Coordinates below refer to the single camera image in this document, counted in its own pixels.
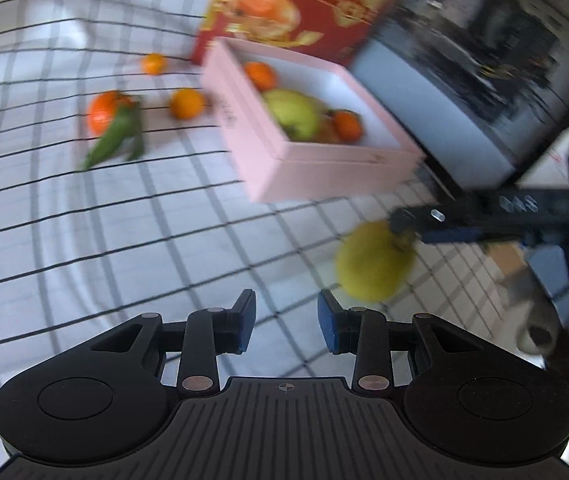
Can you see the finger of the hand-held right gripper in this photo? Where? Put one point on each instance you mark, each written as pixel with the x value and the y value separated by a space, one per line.
pixel 454 236

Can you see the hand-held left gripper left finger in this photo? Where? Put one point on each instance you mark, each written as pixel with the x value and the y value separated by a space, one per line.
pixel 247 321

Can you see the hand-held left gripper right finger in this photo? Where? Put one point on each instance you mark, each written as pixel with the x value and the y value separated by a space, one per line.
pixel 327 321

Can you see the yellow-green lemon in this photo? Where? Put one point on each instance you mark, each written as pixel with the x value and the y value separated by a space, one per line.
pixel 374 262

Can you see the pink cardboard box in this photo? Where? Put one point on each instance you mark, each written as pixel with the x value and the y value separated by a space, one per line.
pixel 324 170

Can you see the white paper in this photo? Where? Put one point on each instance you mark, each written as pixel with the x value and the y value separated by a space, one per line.
pixel 554 157

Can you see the yellow-brown fruit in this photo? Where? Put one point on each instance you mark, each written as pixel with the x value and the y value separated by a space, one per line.
pixel 325 133

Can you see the black computer monitor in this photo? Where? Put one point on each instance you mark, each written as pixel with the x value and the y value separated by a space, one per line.
pixel 479 60

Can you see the white checked bed sheet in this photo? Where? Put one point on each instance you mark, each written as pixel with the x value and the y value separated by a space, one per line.
pixel 64 235

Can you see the green pear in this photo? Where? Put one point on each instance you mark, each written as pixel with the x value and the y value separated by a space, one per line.
pixel 293 112

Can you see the red printed gift box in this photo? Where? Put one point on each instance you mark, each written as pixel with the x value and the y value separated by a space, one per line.
pixel 334 15

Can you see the orange mandarin with green leaves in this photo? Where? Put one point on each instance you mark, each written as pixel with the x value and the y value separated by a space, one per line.
pixel 103 112

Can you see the small orange mandarin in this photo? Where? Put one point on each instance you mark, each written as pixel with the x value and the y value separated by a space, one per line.
pixel 153 63

